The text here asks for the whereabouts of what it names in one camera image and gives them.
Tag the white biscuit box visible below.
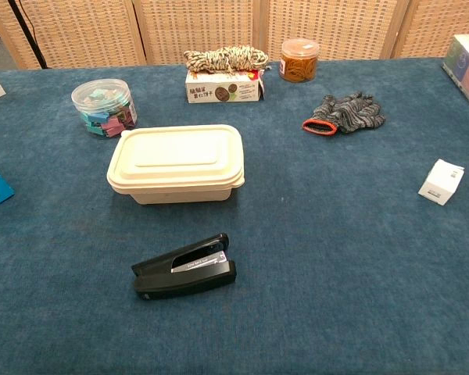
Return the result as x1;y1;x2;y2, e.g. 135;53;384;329
184;69;267;104

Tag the pastel tissue pack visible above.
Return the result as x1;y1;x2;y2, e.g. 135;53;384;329
442;34;469;120

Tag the grey knit glove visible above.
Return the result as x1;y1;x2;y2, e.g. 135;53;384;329
302;91;387;137

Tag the clear jar of rubber bands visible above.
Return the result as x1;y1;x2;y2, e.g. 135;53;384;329
278;37;321;84

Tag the black stand pole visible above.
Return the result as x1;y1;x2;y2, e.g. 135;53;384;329
7;0;48;70

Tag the clear jar of binder clips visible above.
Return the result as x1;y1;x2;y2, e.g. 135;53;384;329
70;78;138;139

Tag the woven rattan folding screen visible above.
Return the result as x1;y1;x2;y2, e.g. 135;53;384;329
0;0;469;70

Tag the coiled multicolour rope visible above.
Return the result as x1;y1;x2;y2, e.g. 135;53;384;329
183;46;270;74

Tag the small white cube box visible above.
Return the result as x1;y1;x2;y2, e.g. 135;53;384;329
417;158;466;206

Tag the cream lidded food container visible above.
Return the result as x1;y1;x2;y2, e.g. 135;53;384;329
106;124;245;205

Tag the black stapler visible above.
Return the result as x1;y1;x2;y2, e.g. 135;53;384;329
131;233;238;302

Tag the blue table cloth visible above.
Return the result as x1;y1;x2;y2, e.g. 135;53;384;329
0;57;469;375

